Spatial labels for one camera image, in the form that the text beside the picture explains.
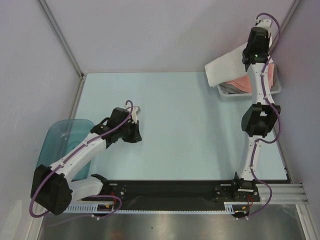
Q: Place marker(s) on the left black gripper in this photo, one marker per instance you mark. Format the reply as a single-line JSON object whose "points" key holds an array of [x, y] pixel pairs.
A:
{"points": [[136, 136]]}

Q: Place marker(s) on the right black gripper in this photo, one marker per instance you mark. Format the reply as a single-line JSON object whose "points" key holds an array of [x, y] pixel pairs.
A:
{"points": [[258, 34]]}

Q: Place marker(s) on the white towel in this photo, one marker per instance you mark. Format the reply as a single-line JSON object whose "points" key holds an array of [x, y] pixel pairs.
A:
{"points": [[228, 68]]}

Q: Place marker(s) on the pink striped towel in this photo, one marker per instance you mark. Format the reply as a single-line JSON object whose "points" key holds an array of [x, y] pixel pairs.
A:
{"points": [[242, 83]]}

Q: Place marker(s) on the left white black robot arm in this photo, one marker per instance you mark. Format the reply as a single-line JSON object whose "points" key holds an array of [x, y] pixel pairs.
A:
{"points": [[54, 187]]}

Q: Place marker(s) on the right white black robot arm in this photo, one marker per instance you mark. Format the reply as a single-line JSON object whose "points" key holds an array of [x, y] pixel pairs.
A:
{"points": [[260, 118]]}

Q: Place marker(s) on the white perforated plastic basket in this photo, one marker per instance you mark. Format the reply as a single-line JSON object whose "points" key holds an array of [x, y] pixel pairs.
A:
{"points": [[231, 94]]}

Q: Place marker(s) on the teal plastic tray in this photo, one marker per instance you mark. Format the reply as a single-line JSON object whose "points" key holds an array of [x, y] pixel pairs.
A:
{"points": [[63, 137]]}

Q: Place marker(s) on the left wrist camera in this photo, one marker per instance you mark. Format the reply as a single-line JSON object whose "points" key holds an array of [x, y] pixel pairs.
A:
{"points": [[135, 110]]}

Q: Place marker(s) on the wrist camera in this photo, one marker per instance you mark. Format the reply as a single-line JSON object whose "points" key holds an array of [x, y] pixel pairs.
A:
{"points": [[263, 23], [135, 110]]}

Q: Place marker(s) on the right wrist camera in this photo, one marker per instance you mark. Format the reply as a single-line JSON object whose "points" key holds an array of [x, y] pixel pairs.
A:
{"points": [[263, 23]]}

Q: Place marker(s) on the right aluminium corner post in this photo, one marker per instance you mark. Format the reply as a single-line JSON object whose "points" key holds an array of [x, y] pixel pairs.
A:
{"points": [[294, 7]]}

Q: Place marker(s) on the aluminium corner post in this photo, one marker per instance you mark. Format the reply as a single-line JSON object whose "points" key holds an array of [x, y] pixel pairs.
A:
{"points": [[294, 7], [48, 14]]}

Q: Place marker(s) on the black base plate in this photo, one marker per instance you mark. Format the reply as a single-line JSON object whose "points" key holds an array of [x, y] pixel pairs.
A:
{"points": [[176, 191]]}

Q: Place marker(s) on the left aluminium corner post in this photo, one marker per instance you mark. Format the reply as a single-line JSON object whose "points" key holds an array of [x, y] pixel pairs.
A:
{"points": [[48, 14]]}

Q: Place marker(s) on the slotted cable duct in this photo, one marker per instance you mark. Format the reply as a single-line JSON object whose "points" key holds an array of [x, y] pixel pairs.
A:
{"points": [[108, 207]]}

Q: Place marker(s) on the aluminium frame rail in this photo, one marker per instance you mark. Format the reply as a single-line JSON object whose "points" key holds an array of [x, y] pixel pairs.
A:
{"points": [[283, 194]]}

